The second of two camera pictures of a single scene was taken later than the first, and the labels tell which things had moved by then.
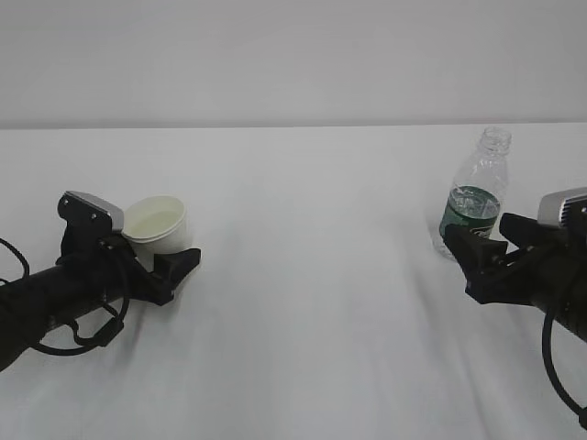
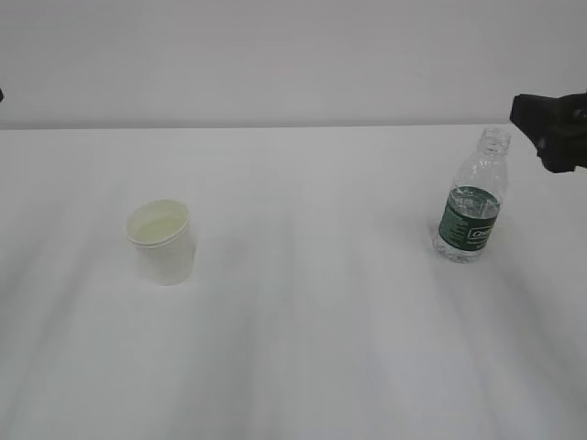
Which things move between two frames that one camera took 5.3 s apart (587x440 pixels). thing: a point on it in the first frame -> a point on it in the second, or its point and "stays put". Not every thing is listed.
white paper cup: (157, 225) stays put
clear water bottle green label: (480, 186) stays put
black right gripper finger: (530, 234) -> (556, 126)
